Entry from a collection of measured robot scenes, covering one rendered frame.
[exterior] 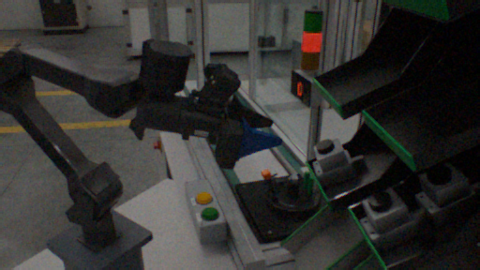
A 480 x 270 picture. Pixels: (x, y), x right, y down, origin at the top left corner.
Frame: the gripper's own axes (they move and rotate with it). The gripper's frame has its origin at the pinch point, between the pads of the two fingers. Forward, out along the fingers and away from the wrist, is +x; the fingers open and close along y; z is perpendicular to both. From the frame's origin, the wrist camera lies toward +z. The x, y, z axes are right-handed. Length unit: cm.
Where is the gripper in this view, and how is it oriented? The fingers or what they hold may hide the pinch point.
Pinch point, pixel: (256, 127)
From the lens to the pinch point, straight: 62.4
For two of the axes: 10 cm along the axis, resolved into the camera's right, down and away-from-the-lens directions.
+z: 2.4, -8.9, -3.9
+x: 9.6, 1.7, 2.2
